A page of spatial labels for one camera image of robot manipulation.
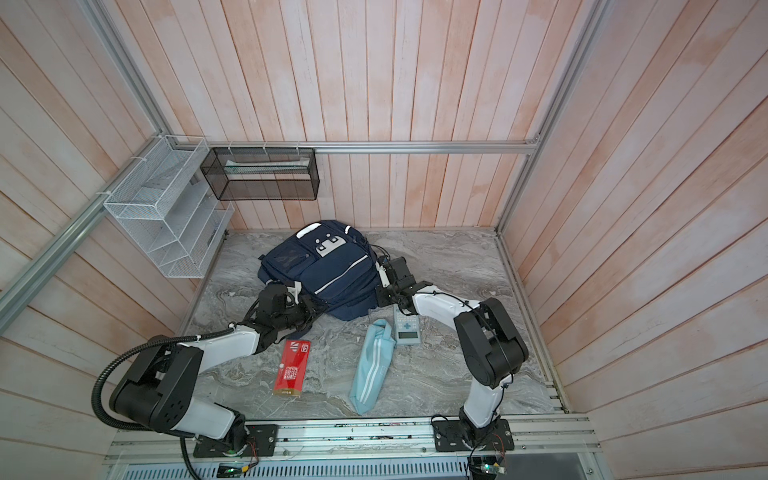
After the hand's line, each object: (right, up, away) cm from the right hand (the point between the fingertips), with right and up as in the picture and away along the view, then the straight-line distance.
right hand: (382, 288), depth 96 cm
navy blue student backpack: (-16, +8, +5) cm, 19 cm away
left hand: (-16, -5, -8) cm, 19 cm away
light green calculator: (+8, -12, -4) cm, 15 cm away
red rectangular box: (-26, -22, -12) cm, 36 cm away
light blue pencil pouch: (-3, -19, -16) cm, 25 cm away
